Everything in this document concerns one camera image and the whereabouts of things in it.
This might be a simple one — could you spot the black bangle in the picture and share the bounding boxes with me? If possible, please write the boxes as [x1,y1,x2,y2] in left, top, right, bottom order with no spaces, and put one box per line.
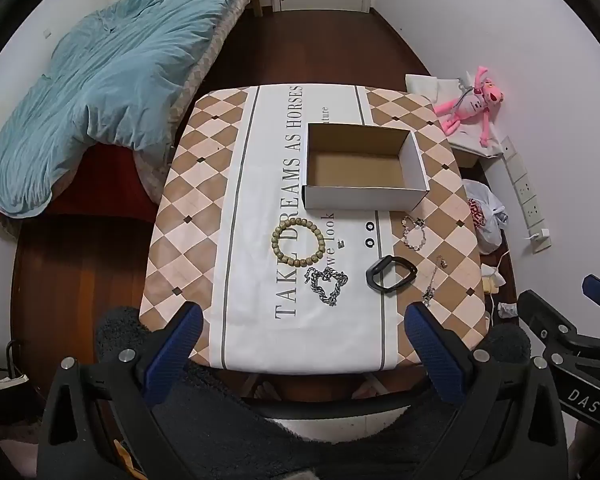
[366,256,418,293]

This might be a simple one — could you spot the white papers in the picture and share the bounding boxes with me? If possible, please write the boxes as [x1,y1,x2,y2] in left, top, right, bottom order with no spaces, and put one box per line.
[0,367,29,392]

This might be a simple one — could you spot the white power strip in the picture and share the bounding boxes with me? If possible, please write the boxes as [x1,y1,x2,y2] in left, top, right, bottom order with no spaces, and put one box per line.
[500,135,552,253]

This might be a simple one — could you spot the silver beaded bracelet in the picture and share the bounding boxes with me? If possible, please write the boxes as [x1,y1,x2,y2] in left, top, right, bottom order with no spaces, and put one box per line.
[401,216,427,252]

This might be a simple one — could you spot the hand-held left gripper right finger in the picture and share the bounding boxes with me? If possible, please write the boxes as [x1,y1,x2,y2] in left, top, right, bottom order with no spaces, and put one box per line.
[404,301,572,480]

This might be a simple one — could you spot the pink plush toy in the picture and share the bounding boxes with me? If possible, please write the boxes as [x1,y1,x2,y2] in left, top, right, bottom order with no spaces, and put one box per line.
[434,65,503,146]

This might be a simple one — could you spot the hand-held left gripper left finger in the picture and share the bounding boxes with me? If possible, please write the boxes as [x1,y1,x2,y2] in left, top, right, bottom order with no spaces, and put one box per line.
[35,301,204,480]

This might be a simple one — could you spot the checked printed tablecloth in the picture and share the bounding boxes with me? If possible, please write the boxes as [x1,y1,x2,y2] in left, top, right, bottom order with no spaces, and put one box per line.
[139,85,492,375]

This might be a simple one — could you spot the white plastic bag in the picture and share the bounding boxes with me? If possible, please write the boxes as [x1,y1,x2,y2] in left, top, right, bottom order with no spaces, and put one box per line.
[462,178,508,255]

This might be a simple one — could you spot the thin silver necklace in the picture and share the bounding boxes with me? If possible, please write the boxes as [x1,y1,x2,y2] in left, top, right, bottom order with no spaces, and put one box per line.
[422,255,449,308]

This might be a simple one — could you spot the yellow tissue pack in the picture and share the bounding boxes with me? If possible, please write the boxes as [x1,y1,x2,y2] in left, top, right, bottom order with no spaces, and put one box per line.
[481,265,506,296]

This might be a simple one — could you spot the wooden bead bracelet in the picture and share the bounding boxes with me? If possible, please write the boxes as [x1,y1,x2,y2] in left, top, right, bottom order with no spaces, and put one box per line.
[271,217,327,268]

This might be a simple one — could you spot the thick silver chain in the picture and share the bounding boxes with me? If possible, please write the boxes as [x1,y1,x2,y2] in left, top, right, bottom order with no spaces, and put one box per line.
[304,266,350,307]

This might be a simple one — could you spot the blue duvet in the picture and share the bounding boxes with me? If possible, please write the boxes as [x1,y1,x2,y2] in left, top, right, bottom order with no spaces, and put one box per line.
[0,0,241,218]

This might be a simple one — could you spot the cardboard box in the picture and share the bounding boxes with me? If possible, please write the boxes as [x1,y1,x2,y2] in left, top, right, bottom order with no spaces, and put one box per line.
[302,122,431,212]

